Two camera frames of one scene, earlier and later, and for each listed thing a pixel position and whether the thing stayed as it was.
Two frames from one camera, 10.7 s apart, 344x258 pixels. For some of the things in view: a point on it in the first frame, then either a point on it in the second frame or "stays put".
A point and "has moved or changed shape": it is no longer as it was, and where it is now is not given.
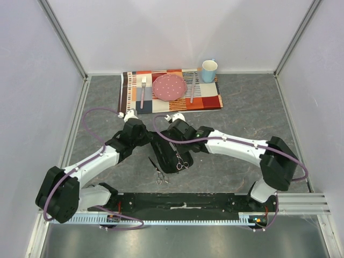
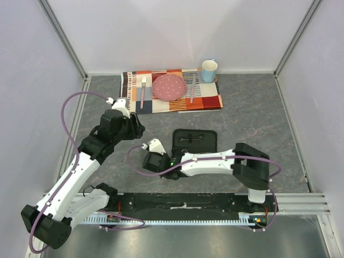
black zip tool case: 166,158 has moved or changed shape
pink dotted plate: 169,87 stays put
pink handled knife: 193,87 stays put
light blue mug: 209,69 stays put
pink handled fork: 143,82 stays put
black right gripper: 173,132 to 150,163
